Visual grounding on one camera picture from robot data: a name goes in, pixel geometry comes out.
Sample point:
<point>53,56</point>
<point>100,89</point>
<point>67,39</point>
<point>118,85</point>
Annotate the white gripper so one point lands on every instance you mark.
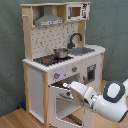
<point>82,94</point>

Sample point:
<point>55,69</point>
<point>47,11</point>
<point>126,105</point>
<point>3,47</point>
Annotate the white oven door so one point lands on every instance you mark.
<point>64,113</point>

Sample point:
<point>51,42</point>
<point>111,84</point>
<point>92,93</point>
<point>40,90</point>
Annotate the small metal pot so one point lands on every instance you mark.
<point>60,53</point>

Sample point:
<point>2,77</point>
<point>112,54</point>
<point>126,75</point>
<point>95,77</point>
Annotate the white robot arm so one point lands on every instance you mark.
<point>110,105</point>

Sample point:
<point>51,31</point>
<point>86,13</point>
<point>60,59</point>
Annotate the wooden toy kitchen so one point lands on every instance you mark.
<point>41,41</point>

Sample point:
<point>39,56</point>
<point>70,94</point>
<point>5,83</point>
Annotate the grey dishwasher panel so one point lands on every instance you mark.
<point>91,73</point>

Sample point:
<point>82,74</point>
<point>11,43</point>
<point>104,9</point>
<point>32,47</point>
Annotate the right red stove knob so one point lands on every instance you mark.
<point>74,69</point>

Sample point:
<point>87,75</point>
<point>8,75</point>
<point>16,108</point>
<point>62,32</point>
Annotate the grey sink basin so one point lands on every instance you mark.
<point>79,51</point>

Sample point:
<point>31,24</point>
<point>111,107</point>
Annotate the black toy faucet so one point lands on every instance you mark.
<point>73,39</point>

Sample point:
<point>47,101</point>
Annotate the black stovetop red burners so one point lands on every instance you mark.
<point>50,60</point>

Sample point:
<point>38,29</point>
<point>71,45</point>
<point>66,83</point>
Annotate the toy microwave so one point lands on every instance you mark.
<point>78,11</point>

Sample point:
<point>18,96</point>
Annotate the grey range hood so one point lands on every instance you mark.
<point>48,18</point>

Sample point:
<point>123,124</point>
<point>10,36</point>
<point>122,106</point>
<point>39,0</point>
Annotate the grey cabinet door handle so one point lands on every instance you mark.
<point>84,81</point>

